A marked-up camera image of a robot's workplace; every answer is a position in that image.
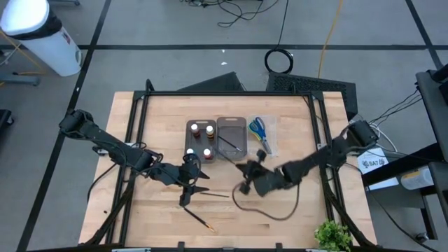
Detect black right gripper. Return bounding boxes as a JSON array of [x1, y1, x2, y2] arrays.
[[236, 150, 291, 197]]

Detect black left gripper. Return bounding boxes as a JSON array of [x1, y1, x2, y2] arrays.
[[162, 153, 211, 207]]

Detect blue handled scissors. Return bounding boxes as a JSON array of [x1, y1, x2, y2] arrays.
[[253, 116, 274, 155]]

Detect grey plastic bin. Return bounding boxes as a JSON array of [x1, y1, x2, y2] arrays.
[[184, 119, 218, 165], [216, 116, 248, 162]]

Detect clear plastic bin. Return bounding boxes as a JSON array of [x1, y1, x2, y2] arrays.
[[246, 114, 279, 158]]

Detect black slanted panel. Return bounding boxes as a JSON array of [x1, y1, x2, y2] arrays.
[[178, 71, 246, 92]]

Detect black perforated computer case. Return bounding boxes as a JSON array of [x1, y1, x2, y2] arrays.
[[266, 71, 358, 120]]

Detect small green plant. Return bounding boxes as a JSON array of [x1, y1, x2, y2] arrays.
[[314, 219, 353, 252]]

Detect white printed label sheet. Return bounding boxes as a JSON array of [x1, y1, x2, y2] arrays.
[[356, 148, 400, 192]]

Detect white plastic container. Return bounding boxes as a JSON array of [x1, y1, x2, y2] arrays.
[[400, 167, 435, 190]]

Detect black equipment cart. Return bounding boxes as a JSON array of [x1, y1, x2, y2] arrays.
[[362, 64, 448, 252]]

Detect black caster base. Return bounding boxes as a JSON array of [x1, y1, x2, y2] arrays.
[[0, 108, 15, 129]]

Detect grey stand foot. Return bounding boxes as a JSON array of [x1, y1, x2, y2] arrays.
[[0, 72, 40, 87]]

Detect white trash can black bag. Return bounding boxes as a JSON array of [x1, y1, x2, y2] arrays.
[[0, 0, 83, 78]]

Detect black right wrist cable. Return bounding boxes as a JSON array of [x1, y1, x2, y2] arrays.
[[232, 181, 301, 222]]

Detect black drooping base cable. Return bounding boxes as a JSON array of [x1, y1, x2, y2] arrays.
[[86, 162, 122, 204]]

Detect long black cable with coil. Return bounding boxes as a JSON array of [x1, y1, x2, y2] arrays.
[[263, 0, 295, 75]]

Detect tangled black floor cables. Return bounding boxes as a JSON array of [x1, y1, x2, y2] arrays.
[[180, 0, 281, 29]]

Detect long yellow cable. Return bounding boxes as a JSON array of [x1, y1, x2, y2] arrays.
[[317, 0, 344, 79]]

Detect black cart cables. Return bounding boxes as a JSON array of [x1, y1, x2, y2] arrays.
[[367, 89, 424, 127]]

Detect thin yellow floor cable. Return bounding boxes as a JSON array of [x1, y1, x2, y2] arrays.
[[0, 30, 46, 76]]

